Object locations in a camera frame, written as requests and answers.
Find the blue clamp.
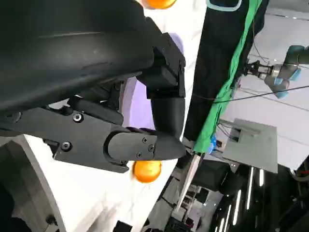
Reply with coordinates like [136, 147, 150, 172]
[208, 136, 218, 153]

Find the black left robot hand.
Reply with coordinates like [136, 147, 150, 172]
[0, 0, 187, 174]

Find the thin black background cable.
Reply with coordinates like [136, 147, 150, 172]
[192, 86, 309, 105]

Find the black backdrop curtain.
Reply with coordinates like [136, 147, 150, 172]
[183, 0, 269, 155]

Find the green cloth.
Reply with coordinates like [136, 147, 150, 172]
[193, 0, 263, 155]

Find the grey robot torso shell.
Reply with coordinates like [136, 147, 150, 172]
[0, 134, 67, 232]

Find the lilac plate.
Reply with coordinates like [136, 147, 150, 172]
[120, 32, 185, 136]

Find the grey metal cabinet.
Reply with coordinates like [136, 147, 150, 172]
[220, 117, 279, 174]

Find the pale green mug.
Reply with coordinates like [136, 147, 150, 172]
[207, 0, 243, 13]

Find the orange and white bread roll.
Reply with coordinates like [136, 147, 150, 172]
[141, 0, 177, 11]
[132, 159, 162, 184]

